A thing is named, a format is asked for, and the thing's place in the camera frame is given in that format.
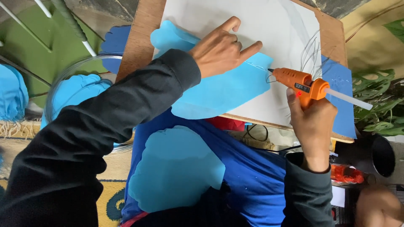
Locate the person's right hand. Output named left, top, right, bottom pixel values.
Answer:
left=286, top=88, right=338, bottom=173

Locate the person's left hand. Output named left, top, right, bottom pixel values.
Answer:
left=189, top=16, right=263, bottom=79

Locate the large light blue paper petal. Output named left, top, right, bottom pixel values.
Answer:
left=150, top=20, right=274, bottom=120

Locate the orange hot glue gun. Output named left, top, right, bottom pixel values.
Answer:
left=268, top=67, right=330, bottom=110

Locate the dark blue paper strip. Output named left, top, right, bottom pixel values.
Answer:
left=321, top=55, right=358, bottom=139

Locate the white glue stick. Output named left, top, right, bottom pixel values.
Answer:
left=325, top=88, right=373, bottom=111

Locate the white paper sheet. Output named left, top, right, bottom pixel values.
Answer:
left=153, top=0, right=322, bottom=127

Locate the black pot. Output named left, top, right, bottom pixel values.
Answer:
left=335, top=135, right=396, bottom=184

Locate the red cloth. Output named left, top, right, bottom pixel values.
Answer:
left=205, top=116, right=246, bottom=132

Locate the green leafy plant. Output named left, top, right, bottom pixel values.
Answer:
left=352, top=18, right=404, bottom=137

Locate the small white paper slip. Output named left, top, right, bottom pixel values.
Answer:
left=331, top=185, right=346, bottom=208

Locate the wooden board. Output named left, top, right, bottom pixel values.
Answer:
left=115, top=0, right=355, bottom=144

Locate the large blue sheet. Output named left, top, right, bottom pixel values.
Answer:
left=121, top=107, right=288, bottom=227

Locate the dark blue paper petal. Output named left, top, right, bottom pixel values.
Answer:
left=99, top=25, right=132, bottom=74

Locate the light blue scalloped paper petal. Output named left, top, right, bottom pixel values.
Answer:
left=128, top=125, right=226, bottom=213

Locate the thin brown vine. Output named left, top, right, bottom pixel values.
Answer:
left=345, top=3, right=404, bottom=43

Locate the light blue paper petals pile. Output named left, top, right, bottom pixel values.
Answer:
left=40, top=74, right=113, bottom=130

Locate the green wrapped stem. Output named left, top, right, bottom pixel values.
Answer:
left=50, top=0, right=97, bottom=57

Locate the clear plastic bowl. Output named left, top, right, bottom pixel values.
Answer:
left=44, top=55, right=134, bottom=156

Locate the short white rod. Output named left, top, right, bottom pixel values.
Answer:
left=33, top=0, right=52, bottom=18

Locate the green mat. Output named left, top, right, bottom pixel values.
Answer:
left=0, top=0, right=108, bottom=108

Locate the long white rod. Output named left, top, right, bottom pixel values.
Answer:
left=0, top=1, right=52, bottom=53

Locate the black cable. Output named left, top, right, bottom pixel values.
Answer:
left=243, top=124, right=302, bottom=154

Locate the bundle of thin grey wires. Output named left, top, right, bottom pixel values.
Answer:
left=266, top=30, right=333, bottom=84

